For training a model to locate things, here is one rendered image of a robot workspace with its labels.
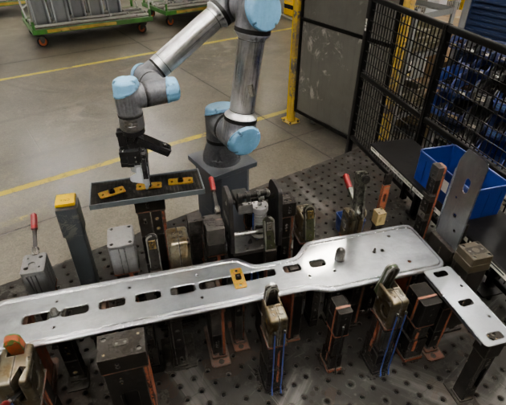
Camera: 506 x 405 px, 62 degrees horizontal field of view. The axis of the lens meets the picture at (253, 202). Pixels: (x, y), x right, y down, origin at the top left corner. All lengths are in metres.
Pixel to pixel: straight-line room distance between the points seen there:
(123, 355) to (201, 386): 0.38
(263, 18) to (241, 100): 0.26
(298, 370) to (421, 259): 0.54
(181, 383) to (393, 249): 0.82
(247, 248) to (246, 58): 0.63
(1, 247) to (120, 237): 2.08
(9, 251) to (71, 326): 2.04
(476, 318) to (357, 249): 0.40
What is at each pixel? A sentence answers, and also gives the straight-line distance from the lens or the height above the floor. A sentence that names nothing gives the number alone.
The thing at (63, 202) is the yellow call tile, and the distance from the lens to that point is 1.48.
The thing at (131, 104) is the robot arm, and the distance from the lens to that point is 1.30.
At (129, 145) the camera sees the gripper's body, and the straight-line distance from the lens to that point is 1.38.
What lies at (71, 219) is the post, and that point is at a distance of 1.50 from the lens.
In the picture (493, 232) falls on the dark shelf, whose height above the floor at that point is 1.03.
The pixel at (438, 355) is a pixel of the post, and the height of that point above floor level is 0.70.
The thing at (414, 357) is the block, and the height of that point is 0.71.
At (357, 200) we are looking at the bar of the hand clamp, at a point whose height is 1.12.
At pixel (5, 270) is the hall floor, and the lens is 3.17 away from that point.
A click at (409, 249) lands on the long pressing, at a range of 1.53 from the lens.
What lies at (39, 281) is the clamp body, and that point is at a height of 1.02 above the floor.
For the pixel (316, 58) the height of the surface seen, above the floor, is 0.75.
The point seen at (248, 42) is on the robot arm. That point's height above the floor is 1.59.
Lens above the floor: 1.96
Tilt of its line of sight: 36 degrees down
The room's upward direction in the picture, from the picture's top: 1 degrees clockwise
